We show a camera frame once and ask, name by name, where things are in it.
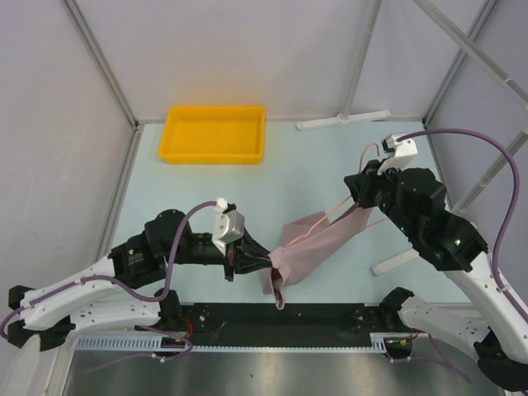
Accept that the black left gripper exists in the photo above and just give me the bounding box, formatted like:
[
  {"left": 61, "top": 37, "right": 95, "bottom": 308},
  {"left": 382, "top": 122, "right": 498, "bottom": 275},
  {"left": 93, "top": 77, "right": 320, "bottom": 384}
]
[{"left": 164, "top": 225, "right": 280, "bottom": 282}]

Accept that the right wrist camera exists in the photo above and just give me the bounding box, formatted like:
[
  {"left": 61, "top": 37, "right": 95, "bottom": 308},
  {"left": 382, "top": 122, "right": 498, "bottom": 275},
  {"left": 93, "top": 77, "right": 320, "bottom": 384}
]
[{"left": 377, "top": 134, "right": 417, "bottom": 175}]

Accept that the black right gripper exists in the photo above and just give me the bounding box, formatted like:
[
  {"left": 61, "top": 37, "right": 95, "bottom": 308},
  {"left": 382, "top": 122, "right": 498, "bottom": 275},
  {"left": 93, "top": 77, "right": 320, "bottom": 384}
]
[{"left": 344, "top": 158, "right": 417, "bottom": 237}]

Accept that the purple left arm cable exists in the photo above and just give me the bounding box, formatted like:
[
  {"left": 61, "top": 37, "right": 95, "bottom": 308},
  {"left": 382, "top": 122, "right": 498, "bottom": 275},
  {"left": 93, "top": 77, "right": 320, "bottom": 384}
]
[{"left": 0, "top": 198, "right": 219, "bottom": 339}]

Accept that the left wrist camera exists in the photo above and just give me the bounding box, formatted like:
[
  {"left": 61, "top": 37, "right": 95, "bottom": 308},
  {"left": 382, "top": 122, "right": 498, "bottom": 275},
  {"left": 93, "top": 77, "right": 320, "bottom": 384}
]
[{"left": 212, "top": 199, "right": 245, "bottom": 256}]

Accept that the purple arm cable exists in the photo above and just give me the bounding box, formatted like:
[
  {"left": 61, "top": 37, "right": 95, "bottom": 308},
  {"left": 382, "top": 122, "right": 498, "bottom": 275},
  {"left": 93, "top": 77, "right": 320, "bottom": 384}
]
[
  {"left": 0, "top": 198, "right": 219, "bottom": 339},
  {"left": 398, "top": 128, "right": 528, "bottom": 323}
]

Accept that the white slotted cable duct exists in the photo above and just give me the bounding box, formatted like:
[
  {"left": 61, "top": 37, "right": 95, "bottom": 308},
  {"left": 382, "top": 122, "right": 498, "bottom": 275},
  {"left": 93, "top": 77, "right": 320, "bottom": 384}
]
[{"left": 73, "top": 334, "right": 402, "bottom": 356}]

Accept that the white garment rack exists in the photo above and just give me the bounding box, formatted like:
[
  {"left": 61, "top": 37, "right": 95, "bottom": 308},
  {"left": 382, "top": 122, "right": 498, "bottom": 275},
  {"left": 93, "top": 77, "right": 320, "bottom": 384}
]
[{"left": 296, "top": 0, "right": 528, "bottom": 276}]

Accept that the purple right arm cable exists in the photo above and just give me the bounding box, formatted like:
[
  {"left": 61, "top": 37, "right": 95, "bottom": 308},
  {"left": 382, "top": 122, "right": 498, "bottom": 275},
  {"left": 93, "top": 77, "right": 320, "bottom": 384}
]
[{"left": 398, "top": 128, "right": 528, "bottom": 323}]

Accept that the yellow plastic bin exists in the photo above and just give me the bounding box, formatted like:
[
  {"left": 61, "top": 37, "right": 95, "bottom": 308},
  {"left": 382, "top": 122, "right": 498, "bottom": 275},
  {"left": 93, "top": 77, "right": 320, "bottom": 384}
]
[{"left": 158, "top": 106, "right": 266, "bottom": 165}]

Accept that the pink tank top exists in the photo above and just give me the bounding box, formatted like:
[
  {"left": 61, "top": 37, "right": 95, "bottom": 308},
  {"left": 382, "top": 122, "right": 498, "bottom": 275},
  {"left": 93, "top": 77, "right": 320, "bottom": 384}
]
[{"left": 259, "top": 205, "right": 372, "bottom": 310}]

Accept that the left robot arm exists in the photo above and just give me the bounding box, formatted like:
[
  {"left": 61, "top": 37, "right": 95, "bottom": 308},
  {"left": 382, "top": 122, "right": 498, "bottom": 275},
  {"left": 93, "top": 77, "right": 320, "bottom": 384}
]
[{"left": 1, "top": 202, "right": 271, "bottom": 351}]

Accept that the pink wire hanger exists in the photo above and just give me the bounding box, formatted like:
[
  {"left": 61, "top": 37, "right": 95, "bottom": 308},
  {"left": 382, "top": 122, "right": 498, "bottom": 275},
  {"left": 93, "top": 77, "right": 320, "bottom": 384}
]
[{"left": 286, "top": 142, "right": 388, "bottom": 247}]

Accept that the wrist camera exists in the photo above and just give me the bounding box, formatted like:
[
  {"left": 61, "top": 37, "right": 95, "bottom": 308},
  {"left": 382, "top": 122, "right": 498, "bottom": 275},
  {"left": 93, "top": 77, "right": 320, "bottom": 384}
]
[
  {"left": 212, "top": 199, "right": 245, "bottom": 256},
  {"left": 377, "top": 134, "right": 417, "bottom": 175}
]

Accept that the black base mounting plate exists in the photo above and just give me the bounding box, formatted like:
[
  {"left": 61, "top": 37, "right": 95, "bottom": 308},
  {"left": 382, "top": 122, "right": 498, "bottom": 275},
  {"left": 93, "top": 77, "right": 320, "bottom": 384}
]
[{"left": 135, "top": 302, "right": 417, "bottom": 347}]

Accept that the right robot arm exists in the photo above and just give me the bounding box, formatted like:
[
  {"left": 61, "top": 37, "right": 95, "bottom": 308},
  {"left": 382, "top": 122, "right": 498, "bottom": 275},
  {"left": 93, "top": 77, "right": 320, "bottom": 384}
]
[{"left": 344, "top": 160, "right": 527, "bottom": 392}]

